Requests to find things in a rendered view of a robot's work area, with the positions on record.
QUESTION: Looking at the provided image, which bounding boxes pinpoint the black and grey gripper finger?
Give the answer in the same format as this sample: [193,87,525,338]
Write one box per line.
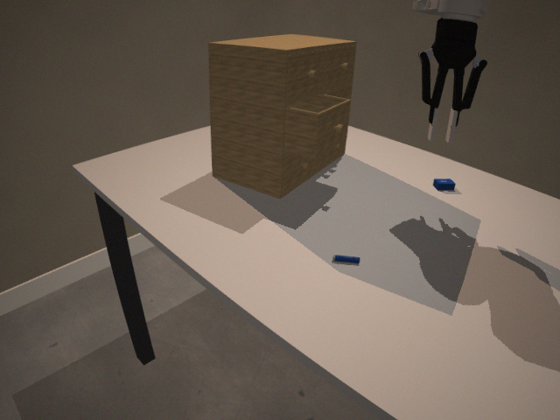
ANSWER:
[445,52,487,144]
[418,48,452,142]

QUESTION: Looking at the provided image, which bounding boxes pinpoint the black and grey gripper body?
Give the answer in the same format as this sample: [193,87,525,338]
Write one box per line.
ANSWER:
[431,18,478,70]

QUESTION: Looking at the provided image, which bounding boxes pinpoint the brown wooden chest of drawers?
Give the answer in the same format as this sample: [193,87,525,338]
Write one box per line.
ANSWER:
[208,34,357,199]

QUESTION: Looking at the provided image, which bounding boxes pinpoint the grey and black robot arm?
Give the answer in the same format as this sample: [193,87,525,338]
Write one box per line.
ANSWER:
[413,0,487,22]

